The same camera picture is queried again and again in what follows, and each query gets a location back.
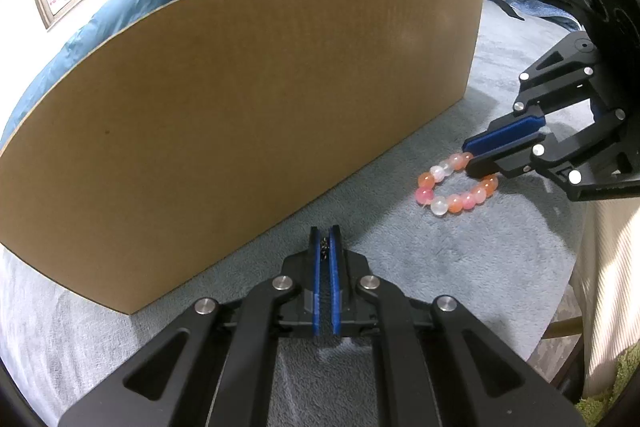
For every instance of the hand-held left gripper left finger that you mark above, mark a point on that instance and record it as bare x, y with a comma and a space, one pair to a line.
316, 272

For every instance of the blue towel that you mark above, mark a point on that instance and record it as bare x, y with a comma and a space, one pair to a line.
535, 7

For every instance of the cream blanket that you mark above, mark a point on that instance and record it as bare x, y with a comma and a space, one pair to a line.
610, 282

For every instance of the green fleece garment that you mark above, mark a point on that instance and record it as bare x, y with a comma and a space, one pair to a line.
620, 382

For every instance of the gold abacus charm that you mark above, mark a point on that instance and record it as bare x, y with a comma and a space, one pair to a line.
324, 251

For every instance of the grey fleece blanket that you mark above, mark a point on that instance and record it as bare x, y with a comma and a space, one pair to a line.
450, 257

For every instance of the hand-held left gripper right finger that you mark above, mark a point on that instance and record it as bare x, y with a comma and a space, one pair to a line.
336, 277

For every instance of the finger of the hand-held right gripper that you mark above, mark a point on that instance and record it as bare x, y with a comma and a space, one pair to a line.
505, 132
500, 164

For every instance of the brown cardboard box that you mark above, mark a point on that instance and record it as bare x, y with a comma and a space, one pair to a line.
250, 107

